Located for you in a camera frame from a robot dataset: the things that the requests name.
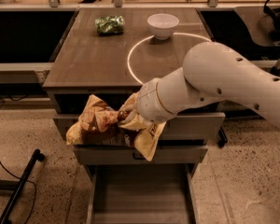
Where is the green snack bag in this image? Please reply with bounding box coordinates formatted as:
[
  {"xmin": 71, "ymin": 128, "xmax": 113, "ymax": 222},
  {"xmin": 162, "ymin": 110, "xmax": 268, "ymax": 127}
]
[{"xmin": 95, "ymin": 15, "xmax": 125, "ymax": 35}]

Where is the black floor stand leg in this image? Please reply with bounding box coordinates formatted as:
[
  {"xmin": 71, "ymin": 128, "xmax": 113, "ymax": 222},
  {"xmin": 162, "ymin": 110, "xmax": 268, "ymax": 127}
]
[{"xmin": 0, "ymin": 149, "xmax": 45, "ymax": 224}]

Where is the bottom drawer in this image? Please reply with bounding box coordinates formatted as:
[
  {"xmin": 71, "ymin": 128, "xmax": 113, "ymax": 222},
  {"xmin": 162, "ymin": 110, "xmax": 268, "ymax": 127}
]
[{"xmin": 86, "ymin": 164, "xmax": 200, "ymax": 224}]

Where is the top drawer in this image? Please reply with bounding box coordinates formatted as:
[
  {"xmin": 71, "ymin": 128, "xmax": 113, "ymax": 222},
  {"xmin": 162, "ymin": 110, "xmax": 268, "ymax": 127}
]
[{"xmin": 52, "ymin": 93, "xmax": 225, "ymax": 140}]

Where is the black floor cable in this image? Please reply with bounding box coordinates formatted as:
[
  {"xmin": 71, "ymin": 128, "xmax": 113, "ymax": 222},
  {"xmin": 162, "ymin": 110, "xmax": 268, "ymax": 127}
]
[{"xmin": 0, "ymin": 142, "xmax": 37, "ymax": 224}]

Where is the brown salt chip bag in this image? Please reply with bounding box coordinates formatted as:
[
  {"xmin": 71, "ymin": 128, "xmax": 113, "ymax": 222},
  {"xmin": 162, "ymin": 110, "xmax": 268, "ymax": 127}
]
[{"xmin": 66, "ymin": 93, "xmax": 165, "ymax": 161}]

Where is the white bowl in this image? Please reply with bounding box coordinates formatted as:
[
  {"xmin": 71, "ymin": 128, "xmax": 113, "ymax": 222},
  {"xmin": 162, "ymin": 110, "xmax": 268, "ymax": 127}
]
[{"xmin": 147, "ymin": 13, "xmax": 179, "ymax": 40}]

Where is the middle drawer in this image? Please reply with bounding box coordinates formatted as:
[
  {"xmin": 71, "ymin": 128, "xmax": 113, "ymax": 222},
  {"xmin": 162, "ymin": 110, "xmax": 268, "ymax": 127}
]
[{"xmin": 73, "ymin": 140, "xmax": 207, "ymax": 165}]

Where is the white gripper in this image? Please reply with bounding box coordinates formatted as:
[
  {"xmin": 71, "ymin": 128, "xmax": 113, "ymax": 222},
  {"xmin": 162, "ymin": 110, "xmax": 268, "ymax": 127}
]
[{"xmin": 119, "ymin": 78, "xmax": 175, "ymax": 124}]

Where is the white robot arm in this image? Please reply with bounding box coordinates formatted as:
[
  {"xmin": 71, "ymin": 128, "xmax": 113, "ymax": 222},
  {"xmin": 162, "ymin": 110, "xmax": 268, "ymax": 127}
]
[{"xmin": 119, "ymin": 42, "xmax": 280, "ymax": 129}]

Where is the black cabinet caster foot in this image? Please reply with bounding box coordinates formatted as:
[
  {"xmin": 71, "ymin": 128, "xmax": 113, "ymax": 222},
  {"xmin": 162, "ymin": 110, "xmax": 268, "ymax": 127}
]
[{"xmin": 217, "ymin": 128, "xmax": 228, "ymax": 147}]

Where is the grey drawer cabinet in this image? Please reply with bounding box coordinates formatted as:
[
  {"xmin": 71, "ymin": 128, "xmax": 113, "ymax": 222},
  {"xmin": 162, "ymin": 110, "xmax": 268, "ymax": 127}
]
[{"xmin": 42, "ymin": 7, "xmax": 235, "ymax": 224}]

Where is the drawer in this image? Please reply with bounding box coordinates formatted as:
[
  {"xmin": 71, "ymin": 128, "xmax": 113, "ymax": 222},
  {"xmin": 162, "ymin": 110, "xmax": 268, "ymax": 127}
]
[
  {"xmin": 73, "ymin": 140, "xmax": 207, "ymax": 165},
  {"xmin": 86, "ymin": 164, "xmax": 200, "ymax": 224},
  {"xmin": 52, "ymin": 93, "xmax": 225, "ymax": 140}
]

